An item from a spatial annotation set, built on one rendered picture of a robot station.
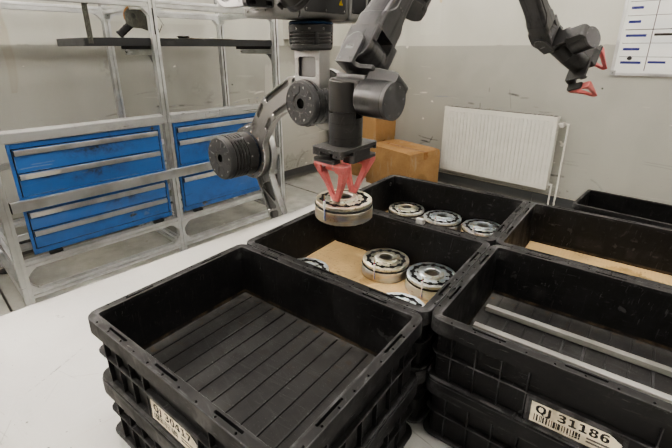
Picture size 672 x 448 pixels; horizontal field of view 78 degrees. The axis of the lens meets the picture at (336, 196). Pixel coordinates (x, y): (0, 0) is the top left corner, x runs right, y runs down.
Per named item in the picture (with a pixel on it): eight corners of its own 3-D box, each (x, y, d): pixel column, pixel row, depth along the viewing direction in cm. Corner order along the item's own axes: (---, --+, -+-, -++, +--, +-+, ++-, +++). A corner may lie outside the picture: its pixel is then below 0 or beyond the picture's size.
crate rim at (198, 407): (86, 328, 61) (82, 314, 60) (243, 252, 83) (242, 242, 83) (282, 495, 38) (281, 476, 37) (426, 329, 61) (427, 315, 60)
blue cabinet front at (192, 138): (183, 211, 263) (171, 123, 244) (272, 185, 312) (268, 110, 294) (185, 212, 261) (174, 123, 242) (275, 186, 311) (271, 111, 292)
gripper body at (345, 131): (377, 150, 73) (379, 108, 70) (341, 164, 65) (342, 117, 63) (348, 144, 77) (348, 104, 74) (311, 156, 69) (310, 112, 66)
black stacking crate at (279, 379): (100, 380, 64) (85, 317, 60) (246, 294, 86) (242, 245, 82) (286, 559, 42) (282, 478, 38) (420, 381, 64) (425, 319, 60)
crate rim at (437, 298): (243, 252, 83) (242, 242, 83) (333, 209, 106) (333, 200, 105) (426, 329, 61) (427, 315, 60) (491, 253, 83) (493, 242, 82)
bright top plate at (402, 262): (354, 264, 89) (354, 261, 89) (376, 246, 97) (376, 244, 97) (397, 277, 84) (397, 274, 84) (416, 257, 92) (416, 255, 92)
